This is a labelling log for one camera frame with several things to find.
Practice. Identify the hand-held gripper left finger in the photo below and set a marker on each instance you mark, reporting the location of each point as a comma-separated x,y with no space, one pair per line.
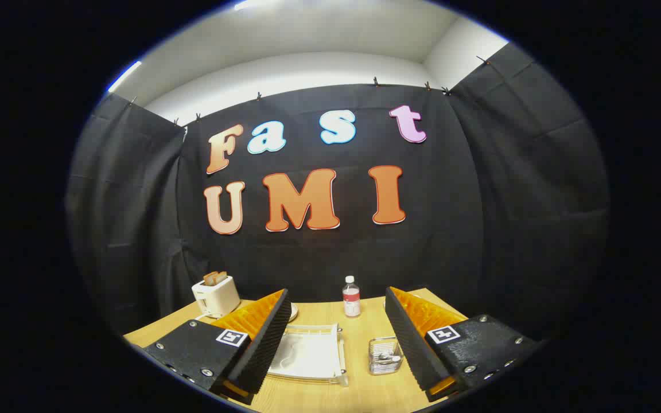
267,350

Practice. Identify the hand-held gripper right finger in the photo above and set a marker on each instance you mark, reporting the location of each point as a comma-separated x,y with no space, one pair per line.
411,344

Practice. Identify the beige round plate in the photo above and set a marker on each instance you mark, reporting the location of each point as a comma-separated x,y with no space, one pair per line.
294,312

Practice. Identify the white toaster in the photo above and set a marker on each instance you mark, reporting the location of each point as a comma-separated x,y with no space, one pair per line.
218,298

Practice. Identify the clear bottle red label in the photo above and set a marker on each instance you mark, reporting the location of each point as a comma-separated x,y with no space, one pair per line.
352,301

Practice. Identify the brown toast slice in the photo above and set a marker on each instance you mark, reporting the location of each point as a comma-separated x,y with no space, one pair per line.
222,276
210,279

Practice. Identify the black backdrop cloth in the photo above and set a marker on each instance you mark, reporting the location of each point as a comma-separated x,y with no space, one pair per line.
319,252

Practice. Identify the ceiling strip light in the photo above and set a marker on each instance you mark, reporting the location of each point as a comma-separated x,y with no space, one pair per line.
124,76

